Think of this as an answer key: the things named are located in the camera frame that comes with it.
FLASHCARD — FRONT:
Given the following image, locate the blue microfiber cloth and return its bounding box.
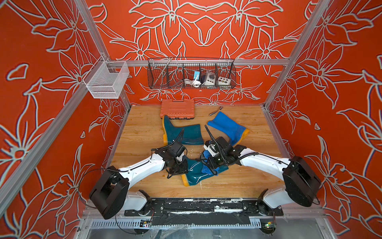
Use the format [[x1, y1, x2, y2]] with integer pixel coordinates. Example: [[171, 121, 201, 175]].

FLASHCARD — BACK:
[[201, 150, 219, 176]]

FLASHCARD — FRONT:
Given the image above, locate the teal rubber boot orange sole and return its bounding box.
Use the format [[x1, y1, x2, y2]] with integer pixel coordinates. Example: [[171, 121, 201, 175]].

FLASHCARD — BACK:
[[182, 159, 215, 187]]

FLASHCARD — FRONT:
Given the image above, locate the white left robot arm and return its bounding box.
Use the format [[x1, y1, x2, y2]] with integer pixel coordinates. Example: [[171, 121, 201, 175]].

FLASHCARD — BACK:
[[90, 150, 189, 220]]

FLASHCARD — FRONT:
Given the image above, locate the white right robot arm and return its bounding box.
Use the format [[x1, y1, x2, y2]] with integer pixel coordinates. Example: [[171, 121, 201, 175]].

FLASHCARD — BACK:
[[204, 137, 321, 209]]

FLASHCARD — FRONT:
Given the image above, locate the blue rubber boot orange sole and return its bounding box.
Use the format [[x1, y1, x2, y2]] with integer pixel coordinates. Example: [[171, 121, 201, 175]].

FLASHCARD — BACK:
[[208, 112, 250, 146]]

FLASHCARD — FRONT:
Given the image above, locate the red plastic tool case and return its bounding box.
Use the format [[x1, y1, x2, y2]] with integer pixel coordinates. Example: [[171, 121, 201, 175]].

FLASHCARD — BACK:
[[160, 99, 195, 120]]

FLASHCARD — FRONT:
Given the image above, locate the white socket box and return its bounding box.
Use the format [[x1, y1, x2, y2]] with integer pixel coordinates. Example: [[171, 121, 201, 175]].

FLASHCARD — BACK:
[[218, 77, 231, 88]]

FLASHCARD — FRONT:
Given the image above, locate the white power adapter box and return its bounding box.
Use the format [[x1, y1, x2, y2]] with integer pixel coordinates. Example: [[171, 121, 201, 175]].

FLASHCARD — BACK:
[[203, 71, 216, 86]]

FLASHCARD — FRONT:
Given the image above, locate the blue white small box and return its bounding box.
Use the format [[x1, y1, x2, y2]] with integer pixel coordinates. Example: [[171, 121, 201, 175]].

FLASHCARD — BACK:
[[194, 71, 201, 81]]

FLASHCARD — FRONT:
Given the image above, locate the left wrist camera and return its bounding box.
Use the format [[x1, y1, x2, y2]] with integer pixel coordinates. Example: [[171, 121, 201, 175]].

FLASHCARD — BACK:
[[167, 141, 187, 164]]

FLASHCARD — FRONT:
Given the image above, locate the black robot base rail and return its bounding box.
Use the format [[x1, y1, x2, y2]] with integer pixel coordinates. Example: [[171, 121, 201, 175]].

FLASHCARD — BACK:
[[124, 198, 284, 228]]

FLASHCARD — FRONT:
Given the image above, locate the coiled white cable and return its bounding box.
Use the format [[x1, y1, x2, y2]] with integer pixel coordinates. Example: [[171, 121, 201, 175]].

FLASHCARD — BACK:
[[183, 78, 201, 89]]

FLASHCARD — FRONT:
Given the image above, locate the black wire wall basket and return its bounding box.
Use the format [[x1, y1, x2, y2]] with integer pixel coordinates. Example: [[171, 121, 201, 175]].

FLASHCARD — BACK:
[[147, 57, 236, 90]]

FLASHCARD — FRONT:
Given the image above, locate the clear plastic wall bin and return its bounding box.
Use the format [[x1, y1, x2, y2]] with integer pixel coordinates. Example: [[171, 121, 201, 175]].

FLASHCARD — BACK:
[[83, 61, 130, 99]]

